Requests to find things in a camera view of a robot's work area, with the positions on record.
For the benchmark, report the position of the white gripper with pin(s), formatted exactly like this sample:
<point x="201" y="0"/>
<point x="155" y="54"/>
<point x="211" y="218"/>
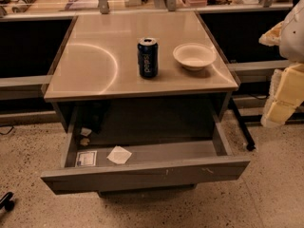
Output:
<point x="294" y="38"/>

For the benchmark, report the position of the blue pepsi can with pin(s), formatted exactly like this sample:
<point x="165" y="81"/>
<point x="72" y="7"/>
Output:
<point x="148" y="57"/>

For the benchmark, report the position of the grey drawer cabinet with top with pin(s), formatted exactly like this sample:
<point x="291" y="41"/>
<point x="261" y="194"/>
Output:
<point x="128" y="55"/>

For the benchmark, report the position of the grey open top drawer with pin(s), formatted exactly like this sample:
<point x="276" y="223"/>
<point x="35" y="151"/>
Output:
<point x="164" y="165"/>

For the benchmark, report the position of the white label sticker in drawer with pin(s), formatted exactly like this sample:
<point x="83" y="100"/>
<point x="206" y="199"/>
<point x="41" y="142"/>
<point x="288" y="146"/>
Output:
<point x="86" y="158"/>

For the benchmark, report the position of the black table leg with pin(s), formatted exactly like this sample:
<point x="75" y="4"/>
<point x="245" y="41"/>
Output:
<point x="250" y="146"/>

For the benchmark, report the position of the white paper bowl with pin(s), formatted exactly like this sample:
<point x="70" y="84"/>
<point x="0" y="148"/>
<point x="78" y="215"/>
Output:
<point x="194" y="56"/>

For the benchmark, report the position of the white folded paper napkin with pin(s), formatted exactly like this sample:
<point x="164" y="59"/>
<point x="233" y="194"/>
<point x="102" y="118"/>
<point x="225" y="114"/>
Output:
<point x="119" y="155"/>

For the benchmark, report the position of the small tan crumpled scrap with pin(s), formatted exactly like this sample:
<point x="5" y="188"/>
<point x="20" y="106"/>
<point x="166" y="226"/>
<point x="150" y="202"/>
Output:
<point x="84" y="142"/>

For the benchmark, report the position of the flat booklet on back counter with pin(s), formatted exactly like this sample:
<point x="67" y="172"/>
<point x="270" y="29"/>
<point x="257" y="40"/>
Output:
<point x="81" y="5"/>

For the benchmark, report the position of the black caster wheel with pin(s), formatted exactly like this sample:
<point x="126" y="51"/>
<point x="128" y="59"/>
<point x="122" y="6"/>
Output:
<point x="6" y="202"/>

